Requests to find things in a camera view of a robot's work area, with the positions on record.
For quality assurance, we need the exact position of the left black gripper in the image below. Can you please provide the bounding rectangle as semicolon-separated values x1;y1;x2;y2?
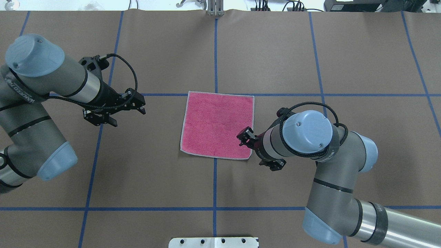
100;88;146;127

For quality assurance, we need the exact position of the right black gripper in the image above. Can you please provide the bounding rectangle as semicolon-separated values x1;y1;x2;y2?
236;127;265;152

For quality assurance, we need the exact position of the pink and grey towel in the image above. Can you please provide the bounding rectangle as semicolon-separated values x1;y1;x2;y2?
180;91;255;160

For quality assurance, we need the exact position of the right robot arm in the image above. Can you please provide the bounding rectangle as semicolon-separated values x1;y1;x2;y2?
237;108;441;248

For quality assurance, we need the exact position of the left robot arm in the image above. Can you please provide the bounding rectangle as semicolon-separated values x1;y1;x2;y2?
0;33;145;194

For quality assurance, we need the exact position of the black box on desk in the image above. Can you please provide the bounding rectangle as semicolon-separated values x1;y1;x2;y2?
323;0;384;12

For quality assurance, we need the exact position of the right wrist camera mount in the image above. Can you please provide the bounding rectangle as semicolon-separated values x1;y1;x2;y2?
258;159;286;172

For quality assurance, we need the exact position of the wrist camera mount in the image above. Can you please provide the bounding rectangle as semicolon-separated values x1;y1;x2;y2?
258;159;286;172
78;55;109;80

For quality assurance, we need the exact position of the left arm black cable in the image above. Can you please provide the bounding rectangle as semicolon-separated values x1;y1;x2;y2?
45;53;138;111

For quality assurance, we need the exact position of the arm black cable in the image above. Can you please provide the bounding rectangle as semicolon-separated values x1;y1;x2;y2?
278;102;349;159
45;53;138;111

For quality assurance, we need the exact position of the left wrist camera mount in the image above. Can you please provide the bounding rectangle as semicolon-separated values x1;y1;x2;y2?
78;55;109;80

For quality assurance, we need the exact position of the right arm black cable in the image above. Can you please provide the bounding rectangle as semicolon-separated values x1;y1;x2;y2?
278;102;349;159

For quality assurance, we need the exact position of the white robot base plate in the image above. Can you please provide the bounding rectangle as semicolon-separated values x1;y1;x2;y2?
168;237;260;248

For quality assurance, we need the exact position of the aluminium frame post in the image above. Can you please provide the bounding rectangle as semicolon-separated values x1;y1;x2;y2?
206;0;225;17

